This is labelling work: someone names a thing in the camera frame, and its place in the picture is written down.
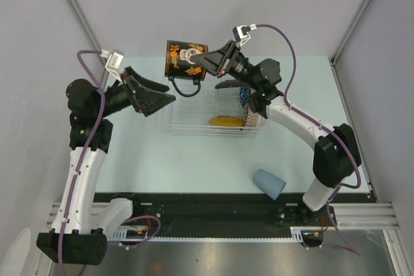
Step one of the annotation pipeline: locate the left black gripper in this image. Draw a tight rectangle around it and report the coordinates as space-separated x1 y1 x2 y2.
96 67 175 118

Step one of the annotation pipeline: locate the clear plastic dish rack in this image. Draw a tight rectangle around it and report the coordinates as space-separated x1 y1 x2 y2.
162 77 265 136

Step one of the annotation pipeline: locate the purple cable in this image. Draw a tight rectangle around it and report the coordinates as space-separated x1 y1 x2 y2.
248 23 362 257
56 49 162 276

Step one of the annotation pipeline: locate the yellow round patterned plate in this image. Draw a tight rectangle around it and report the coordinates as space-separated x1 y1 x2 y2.
208 116 245 127

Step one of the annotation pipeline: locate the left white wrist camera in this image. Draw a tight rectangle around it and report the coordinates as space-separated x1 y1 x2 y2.
100 49 124 82

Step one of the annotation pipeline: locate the brown white patterned bowl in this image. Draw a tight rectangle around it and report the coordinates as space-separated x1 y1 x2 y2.
241 105 261 128

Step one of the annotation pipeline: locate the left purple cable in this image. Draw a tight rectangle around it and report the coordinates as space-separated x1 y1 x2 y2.
56 49 162 276

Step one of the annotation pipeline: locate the aluminium frame rail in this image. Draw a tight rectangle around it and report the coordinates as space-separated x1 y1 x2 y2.
48 201 397 229

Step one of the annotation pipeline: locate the blue white patterned bowl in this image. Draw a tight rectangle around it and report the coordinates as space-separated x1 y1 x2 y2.
239 86 252 108

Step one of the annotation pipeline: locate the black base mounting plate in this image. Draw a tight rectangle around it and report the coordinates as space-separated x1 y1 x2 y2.
94 193 336 226

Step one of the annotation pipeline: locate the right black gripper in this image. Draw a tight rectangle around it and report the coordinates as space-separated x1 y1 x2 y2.
190 39 261 91

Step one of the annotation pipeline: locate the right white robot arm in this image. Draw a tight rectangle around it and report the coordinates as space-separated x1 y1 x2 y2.
190 40 362 225

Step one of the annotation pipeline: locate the red black mug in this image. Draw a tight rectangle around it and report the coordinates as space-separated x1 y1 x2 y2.
164 40 208 98

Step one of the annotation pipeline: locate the light blue cup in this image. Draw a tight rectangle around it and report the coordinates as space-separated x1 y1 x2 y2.
252 169 287 200

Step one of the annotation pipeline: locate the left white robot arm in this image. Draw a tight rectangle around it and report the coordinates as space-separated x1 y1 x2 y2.
36 67 176 266

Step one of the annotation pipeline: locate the black floral square plate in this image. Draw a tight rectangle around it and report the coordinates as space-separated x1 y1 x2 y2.
214 80 249 89

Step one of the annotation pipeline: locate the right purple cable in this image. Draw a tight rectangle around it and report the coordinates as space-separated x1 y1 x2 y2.
248 23 362 257

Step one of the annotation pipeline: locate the slotted cable duct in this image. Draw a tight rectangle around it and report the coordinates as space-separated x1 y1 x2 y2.
106 226 305 242

